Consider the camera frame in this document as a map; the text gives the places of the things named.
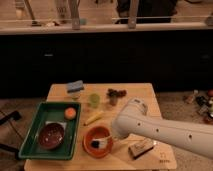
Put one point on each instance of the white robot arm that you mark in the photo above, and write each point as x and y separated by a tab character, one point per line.
193	137

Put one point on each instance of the green plastic tray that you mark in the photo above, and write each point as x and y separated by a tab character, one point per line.
51	111

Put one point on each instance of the blue grey sponge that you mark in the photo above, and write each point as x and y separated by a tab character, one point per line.
75	86

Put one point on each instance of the wooden block eraser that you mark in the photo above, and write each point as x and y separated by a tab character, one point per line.
141	147

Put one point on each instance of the orange round sponge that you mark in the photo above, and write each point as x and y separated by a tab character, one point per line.
70	113

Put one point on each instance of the black bristle white brush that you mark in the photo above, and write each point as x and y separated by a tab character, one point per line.
100	143

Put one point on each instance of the white cloth in tray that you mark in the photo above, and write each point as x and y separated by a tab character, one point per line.
56	125

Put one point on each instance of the clear glass under sponge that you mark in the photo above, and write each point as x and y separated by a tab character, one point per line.
75	95

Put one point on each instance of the yellow banana toy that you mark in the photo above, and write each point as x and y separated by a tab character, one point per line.
93	118

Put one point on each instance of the red orange bowl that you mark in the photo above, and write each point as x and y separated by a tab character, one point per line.
97	132

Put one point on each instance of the green plastic cup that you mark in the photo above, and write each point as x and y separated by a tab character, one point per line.
94	100

